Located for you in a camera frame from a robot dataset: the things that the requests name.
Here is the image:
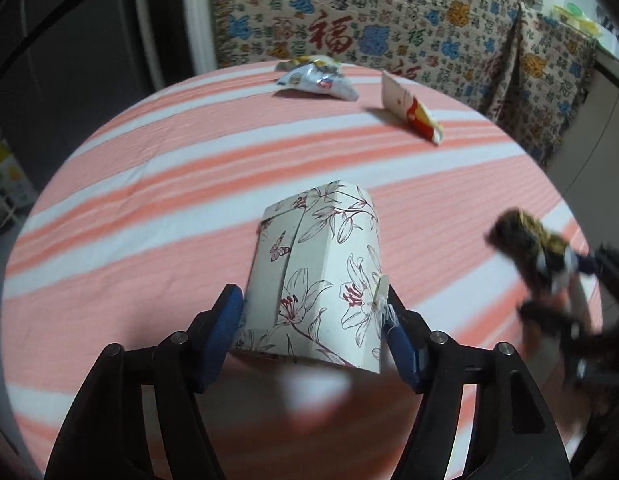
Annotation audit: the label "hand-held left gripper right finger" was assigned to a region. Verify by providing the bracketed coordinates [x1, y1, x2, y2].
[382, 287, 576, 480]

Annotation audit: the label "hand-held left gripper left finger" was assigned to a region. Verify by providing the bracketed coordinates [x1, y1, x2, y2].
[44, 284, 245, 480]

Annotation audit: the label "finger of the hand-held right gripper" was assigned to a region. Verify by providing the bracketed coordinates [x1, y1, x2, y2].
[571, 245, 619, 287]
[518, 297, 599, 342]

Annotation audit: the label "black gold snack packet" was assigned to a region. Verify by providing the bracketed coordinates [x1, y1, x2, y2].
[483, 207, 596, 307]

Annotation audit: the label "floral paper box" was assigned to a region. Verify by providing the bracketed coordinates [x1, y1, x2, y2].
[228, 180, 391, 376]

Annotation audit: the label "pink white striped tablecloth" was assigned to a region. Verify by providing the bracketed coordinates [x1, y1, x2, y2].
[2, 62, 606, 480]

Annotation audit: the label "patterned printed cloth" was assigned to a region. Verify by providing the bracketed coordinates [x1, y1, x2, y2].
[482, 2, 600, 168]

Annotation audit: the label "red white paper carton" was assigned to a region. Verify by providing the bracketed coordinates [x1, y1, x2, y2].
[381, 70, 445, 146]

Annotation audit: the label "yellow green plastic lids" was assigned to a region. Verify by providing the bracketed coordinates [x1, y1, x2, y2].
[551, 2, 603, 37]

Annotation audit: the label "white silver snack packet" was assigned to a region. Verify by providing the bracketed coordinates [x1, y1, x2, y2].
[276, 55, 360, 103]

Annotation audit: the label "dark grey refrigerator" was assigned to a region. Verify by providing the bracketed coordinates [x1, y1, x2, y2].
[0, 0, 201, 221]

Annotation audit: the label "patterned cloth covered furniture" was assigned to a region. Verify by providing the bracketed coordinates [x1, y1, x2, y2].
[207, 0, 523, 127]

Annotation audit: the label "white wire rack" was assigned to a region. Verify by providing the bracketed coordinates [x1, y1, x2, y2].
[0, 179, 26, 233]

